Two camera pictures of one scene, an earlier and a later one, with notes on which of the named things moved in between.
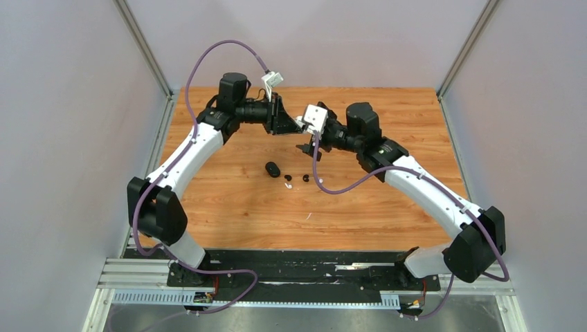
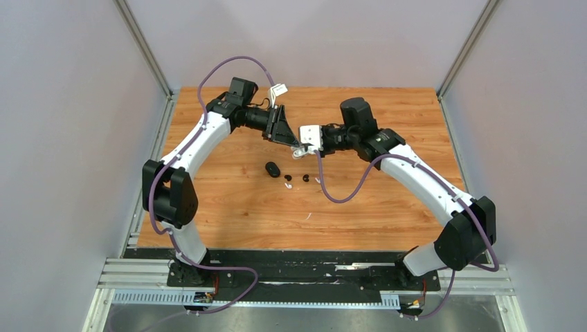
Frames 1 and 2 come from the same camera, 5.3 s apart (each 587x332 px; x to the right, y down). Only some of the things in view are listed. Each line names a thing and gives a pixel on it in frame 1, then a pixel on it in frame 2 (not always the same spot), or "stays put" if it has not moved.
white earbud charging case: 299,120 -> 299,151
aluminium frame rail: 146,281 stays put
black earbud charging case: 273,169 stays put
